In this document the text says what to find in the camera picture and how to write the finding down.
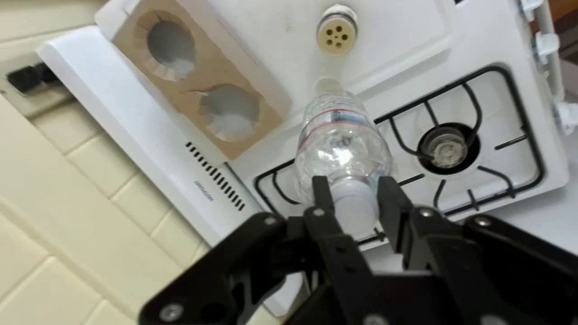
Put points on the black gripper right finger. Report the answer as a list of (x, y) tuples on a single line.
[(408, 236)]

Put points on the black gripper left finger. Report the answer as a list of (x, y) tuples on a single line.
[(336, 247)]

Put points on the clear plastic water bottle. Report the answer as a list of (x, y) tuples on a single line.
[(340, 151)]

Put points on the small spice shaker bottle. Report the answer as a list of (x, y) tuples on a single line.
[(336, 30)]

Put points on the cardboard box with two holes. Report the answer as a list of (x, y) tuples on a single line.
[(199, 79)]

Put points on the large black burner grate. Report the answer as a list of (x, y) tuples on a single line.
[(448, 148)]

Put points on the white gas stove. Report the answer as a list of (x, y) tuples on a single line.
[(119, 115)]

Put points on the dark wall outlet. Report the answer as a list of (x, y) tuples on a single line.
[(29, 77)]

